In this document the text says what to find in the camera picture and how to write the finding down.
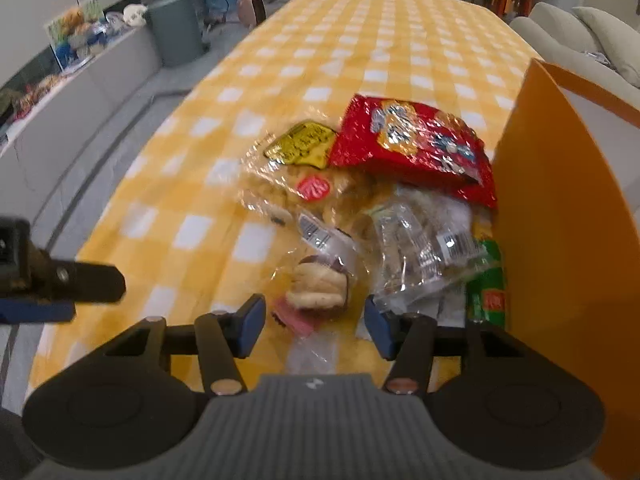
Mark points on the red snack bag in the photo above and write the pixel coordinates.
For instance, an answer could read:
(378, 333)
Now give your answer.
(417, 144)

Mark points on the pink small heater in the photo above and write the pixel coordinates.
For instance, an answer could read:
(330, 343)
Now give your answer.
(251, 13)

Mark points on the clear bag of round snacks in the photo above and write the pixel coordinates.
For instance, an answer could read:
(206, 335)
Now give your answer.
(419, 250)

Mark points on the beige sofa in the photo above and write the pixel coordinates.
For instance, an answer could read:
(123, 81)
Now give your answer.
(561, 38)

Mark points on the small pastry pack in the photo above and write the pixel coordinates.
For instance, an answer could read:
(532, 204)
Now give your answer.
(317, 289)

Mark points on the grey-green trash bin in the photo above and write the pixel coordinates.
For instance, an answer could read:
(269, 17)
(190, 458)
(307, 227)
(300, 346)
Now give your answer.
(174, 25)

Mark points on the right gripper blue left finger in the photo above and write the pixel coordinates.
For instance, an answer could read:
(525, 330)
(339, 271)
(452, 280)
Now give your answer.
(248, 323)

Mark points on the grey cushion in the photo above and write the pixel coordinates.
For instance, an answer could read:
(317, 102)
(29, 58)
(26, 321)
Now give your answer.
(619, 41)

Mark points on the white low cabinet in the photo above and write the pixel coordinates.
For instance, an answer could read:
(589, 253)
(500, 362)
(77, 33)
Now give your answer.
(51, 153)

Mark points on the yellow label cracker bag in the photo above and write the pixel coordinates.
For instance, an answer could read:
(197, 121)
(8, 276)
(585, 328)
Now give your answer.
(289, 173)

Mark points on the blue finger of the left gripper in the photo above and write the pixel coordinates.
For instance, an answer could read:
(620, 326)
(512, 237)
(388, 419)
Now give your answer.
(27, 311)

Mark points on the green sausage stick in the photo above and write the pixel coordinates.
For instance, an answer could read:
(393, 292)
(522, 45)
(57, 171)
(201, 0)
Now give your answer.
(486, 294)

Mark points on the orange cardboard box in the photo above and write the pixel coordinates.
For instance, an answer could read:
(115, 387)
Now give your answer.
(566, 170)

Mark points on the yellow white checkered tablecloth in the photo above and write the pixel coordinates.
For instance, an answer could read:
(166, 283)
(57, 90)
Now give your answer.
(175, 227)

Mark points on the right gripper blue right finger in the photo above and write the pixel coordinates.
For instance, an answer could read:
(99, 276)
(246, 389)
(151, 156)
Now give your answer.
(382, 327)

